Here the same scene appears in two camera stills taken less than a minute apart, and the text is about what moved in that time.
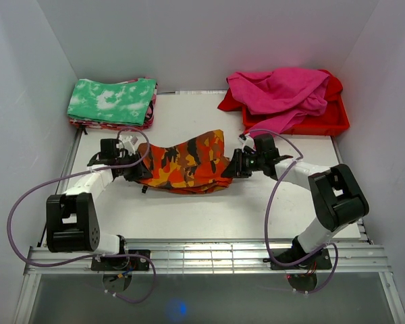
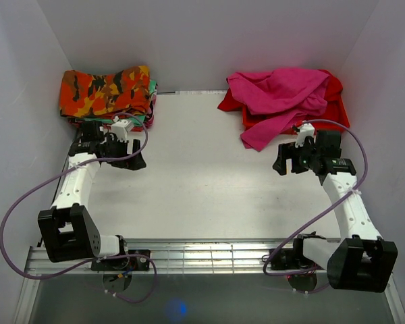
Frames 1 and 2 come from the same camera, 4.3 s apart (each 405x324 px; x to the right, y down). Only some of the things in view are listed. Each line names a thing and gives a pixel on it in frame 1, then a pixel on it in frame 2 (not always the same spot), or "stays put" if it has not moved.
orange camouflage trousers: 194,166 to 91,96
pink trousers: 289,94 stays put
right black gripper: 236,169 to 288,150
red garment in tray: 230,102 stays put
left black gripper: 140,172 to 131,163
